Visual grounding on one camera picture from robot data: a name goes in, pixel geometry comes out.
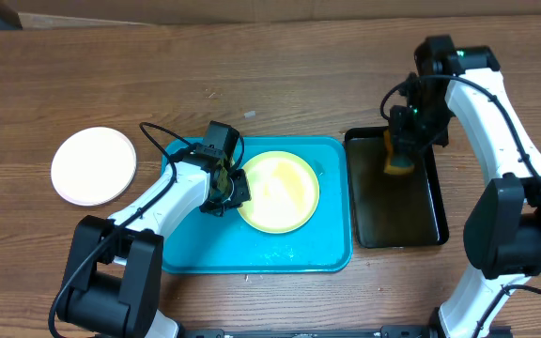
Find white plate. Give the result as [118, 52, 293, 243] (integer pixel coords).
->
[51, 127, 137, 207]

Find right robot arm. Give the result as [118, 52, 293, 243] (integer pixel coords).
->
[380, 36, 541, 337]

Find yellow plate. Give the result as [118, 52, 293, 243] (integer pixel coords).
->
[238, 151, 320, 234]

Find blue plastic tray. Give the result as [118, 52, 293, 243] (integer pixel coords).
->
[162, 136, 353, 274]

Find black water tray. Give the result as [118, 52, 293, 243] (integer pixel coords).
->
[345, 127, 449, 249]

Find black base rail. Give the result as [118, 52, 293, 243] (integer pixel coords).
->
[178, 325, 439, 338]

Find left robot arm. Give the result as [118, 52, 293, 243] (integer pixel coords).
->
[48, 142, 250, 337]

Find green orange sponge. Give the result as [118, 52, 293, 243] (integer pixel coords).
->
[383, 130, 415, 176]

